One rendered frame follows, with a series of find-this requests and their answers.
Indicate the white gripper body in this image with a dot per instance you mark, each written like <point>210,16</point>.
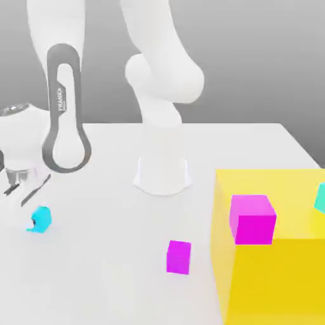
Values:
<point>38,196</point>

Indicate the small cyan cube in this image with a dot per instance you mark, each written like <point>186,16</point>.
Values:
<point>43,219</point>

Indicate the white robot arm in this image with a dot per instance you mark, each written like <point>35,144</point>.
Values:
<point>162,76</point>

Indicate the small purple cube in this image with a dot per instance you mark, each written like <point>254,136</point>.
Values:
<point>178,257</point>

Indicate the small magenta cube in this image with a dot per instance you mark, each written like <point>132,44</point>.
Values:
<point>254,228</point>

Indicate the small teal cube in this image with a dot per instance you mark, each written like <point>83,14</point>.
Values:
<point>320,198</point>

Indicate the large yellow box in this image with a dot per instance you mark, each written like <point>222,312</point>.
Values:
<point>274,284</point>

